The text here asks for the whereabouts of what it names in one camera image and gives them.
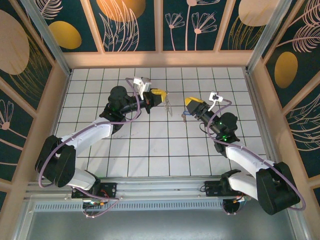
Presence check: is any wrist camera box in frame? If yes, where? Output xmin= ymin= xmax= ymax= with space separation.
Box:
xmin=209 ymin=91 xmax=225 ymax=111
xmin=133 ymin=76 xmax=153 ymax=100

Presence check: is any silver key with blue tag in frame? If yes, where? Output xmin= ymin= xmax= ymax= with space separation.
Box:
xmin=181 ymin=109 xmax=192 ymax=123

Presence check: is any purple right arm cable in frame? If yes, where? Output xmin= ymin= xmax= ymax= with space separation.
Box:
xmin=199 ymin=98 xmax=308 ymax=216

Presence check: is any grey metal sheet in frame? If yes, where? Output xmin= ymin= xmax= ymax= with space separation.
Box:
xmin=13 ymin=196 xmax=312 ymax=240

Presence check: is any slotted grey cable duct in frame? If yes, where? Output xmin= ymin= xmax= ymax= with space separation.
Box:
xmin=32 ymin=199 xmax=226 ymax=213

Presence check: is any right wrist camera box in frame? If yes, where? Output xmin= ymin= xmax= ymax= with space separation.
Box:
xmin=209 ymin=91 xmax=225 ymax=111

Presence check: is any aluminium corner post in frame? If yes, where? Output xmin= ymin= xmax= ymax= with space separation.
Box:
xmin=19 ymin=0 xmax=73 ymax=77
xmin=245 ymin=0 xmax=294 ymax=74

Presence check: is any aluminium mounting rail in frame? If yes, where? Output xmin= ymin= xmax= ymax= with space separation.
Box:
xmin=23 ymin=176 xmax=297 ymax=202

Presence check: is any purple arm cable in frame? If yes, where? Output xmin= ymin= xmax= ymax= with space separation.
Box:
xmin=199 ymin=98 xmax=308 ymax=216
xmin=37 ymin=77 xmax=123 ymax=219

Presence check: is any grey keyring holder with rings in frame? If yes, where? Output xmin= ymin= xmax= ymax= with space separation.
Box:
xmin=163 ymin=91 xmax=175 ymax=116

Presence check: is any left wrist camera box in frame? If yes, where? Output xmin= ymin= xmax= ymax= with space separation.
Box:
xmin=133 ymin=76 xmax=153 ymax=100

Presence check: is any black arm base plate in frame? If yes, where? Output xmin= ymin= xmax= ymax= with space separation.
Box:
xmin=71 ymin=181 xmax=118 ymax=200
xmin=204 ymin=180 xmax=233 ymax=198

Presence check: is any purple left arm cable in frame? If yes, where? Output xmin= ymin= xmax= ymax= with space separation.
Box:
xmin=37 ymin=77 xmax=123 ymax=219

